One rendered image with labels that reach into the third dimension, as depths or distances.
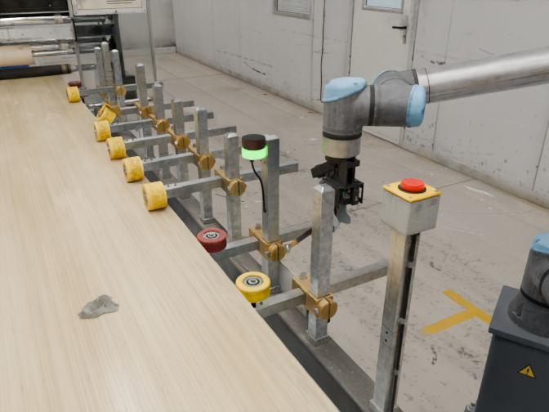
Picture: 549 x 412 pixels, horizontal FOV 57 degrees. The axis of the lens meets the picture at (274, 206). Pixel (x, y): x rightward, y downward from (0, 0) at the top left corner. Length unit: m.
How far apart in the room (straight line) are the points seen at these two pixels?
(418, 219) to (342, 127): 0.33
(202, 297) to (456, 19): 3.64
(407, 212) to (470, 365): 1.64
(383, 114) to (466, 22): 3.27
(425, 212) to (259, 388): 0.42
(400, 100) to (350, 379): 0.64
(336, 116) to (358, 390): 0.61
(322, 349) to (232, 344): 0.35
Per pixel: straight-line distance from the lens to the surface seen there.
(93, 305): 1.15
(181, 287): 1.18
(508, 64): 1.31
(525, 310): 1.67
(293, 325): 1.37
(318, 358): 1.28
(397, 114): 1.12
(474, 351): 2.52
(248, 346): 1.01
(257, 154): 1.26
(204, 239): 1.35
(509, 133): 4.15
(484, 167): 4.33
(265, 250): 1.40
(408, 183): 0.88
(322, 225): 1.13
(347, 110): 1.10
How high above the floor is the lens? 1.56
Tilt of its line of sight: 26 degrees down
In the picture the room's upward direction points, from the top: straight up
